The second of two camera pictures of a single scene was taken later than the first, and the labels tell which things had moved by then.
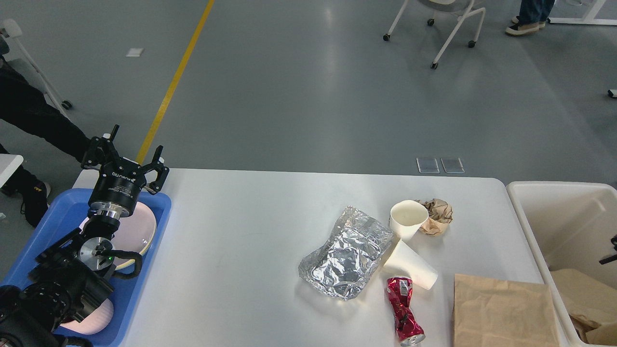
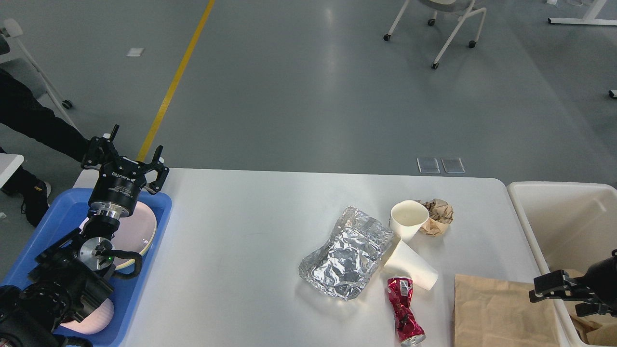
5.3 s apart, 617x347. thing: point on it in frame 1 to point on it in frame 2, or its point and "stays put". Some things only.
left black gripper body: x=117 y=189 stays put
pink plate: x=135 y=233 stays put
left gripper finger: x=162 y=171 stays put
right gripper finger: x=608 y=260 to x=586 y=309
